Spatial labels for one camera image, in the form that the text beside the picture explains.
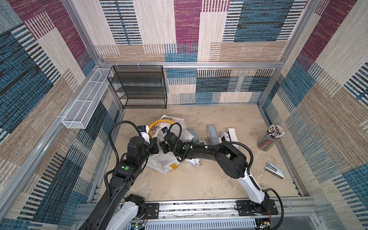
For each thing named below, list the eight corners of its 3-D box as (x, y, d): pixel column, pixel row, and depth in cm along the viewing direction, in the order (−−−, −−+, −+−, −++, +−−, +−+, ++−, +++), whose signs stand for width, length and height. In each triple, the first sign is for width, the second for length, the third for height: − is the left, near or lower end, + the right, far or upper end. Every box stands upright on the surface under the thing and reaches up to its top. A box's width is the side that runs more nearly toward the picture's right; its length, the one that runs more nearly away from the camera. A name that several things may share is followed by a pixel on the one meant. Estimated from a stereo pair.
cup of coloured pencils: (259, 151, 96) (272, 135, 81) (255, 141, 102) (267, 124, 87) (271, 151, 96) (286, 135, 81) (266, 141, 102) (280, 124, 87)
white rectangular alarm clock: (228, 144, 99) (230, 140, 95) (226, 132, 105) (228, 128, 101) (235, 144, 99) (238, 140, 95) (232, 132, 105) (234, 128, 101)
